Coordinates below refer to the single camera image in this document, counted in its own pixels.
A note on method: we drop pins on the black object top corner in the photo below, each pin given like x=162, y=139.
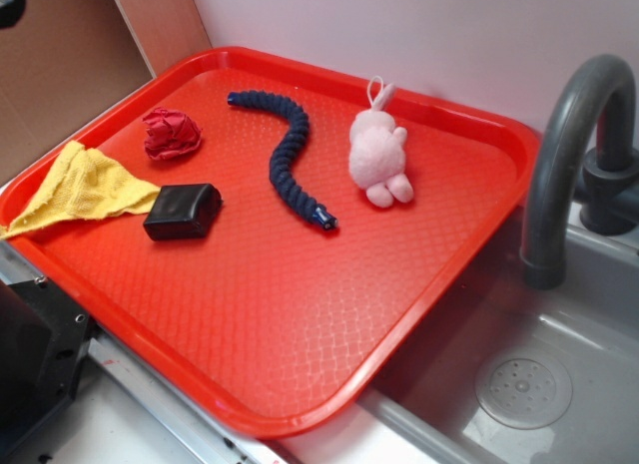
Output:
x=11, y=12

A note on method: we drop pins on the pink plush bunny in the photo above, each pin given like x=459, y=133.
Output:
x=377, y=157

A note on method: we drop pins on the crumpled red cloth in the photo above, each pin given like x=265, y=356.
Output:
x=170, y=134

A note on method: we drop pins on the black rectangular block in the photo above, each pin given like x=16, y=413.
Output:
x=183, y=212

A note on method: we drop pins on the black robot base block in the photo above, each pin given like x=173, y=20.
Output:
x=45, y=337

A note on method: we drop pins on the yellow cloth rag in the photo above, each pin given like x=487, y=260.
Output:
x=83, y=184

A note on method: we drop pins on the red plastic tray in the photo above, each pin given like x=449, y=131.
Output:
x=302, y=289

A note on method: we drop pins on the grey plastic faucet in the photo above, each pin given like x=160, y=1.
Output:
x=587, y=156

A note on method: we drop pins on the grey toy sink basin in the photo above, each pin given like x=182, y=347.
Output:
x=499, y=372

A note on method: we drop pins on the brown cardboard panel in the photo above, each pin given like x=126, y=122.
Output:
x=65, y=62

